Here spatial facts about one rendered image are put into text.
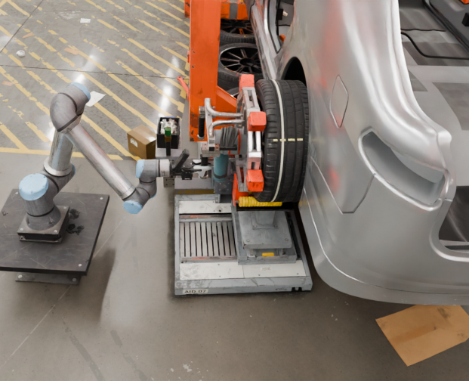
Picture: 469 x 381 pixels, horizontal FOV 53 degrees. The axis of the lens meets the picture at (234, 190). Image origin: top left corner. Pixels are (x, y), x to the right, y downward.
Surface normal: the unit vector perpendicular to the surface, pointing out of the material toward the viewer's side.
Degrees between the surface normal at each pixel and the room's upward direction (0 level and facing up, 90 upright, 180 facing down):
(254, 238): 0
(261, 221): 90
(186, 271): 0
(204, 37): 90
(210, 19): 90
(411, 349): 2
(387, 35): 20
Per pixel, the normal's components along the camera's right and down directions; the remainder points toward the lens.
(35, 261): 0.07, -0.73
